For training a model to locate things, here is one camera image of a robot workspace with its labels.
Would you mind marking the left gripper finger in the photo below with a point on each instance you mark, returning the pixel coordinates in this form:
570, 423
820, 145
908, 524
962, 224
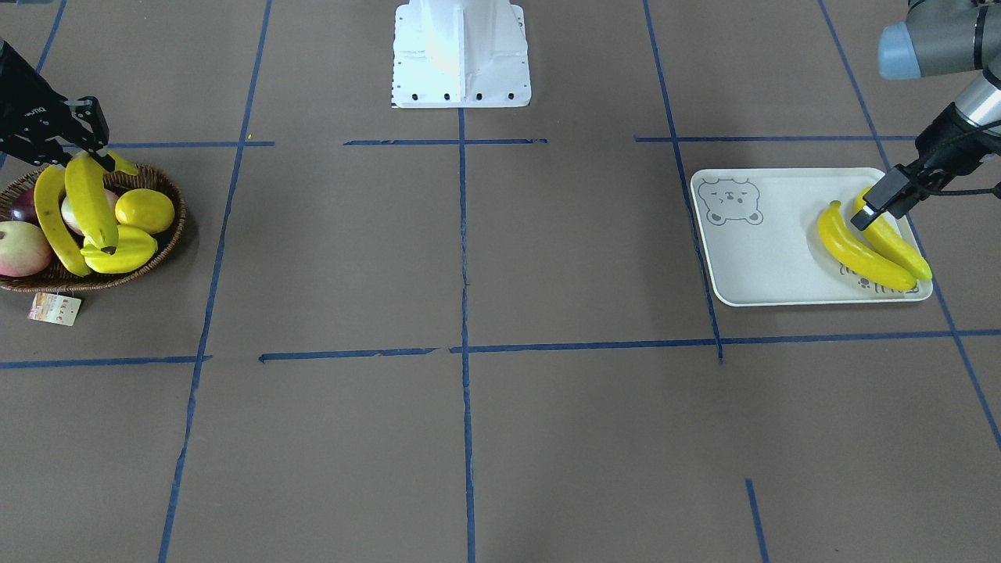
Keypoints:
896, 192
861, 217

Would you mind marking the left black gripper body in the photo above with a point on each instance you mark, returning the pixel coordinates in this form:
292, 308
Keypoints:
941, 134

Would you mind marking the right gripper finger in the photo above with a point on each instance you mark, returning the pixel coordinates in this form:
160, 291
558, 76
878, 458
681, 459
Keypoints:
74, 152
87, 128

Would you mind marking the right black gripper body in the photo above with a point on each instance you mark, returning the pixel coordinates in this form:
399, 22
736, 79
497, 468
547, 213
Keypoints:
23, 117

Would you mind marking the light yellow-green toy banana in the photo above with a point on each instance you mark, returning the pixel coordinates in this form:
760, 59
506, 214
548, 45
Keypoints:
884, 236

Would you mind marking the long yellow toy banana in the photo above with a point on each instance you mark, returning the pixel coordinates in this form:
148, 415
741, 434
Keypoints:
84, 181

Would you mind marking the glossy yellow toy banana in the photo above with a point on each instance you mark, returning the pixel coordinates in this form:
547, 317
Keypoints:
48, 190

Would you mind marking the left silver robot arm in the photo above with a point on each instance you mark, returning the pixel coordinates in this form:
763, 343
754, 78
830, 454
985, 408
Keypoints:
938, 38

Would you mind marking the brown woven wicker basket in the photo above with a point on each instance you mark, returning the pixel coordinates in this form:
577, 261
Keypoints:
55, 278

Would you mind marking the paper tag on basket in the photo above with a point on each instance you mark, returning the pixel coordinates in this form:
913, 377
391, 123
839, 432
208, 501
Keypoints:
54, 308

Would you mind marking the pale pink toy apple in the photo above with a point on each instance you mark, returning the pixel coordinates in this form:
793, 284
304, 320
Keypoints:
69, 216

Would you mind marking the dark red toy fruit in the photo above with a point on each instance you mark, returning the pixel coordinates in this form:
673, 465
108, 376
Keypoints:
23, 208

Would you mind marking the orange yellow toy mango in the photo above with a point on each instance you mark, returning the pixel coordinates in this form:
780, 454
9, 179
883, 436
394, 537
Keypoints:
146, 209

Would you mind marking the pink white toy peach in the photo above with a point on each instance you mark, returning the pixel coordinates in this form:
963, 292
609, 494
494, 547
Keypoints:
24, 249

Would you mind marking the small yellow toy banana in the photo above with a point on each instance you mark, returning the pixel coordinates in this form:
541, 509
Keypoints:
135, 248

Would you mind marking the white rectangular bear tray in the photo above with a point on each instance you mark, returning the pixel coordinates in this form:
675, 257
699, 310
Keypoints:
758, 228

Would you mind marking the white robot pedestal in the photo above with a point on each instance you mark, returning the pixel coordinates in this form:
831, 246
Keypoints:
460, 54

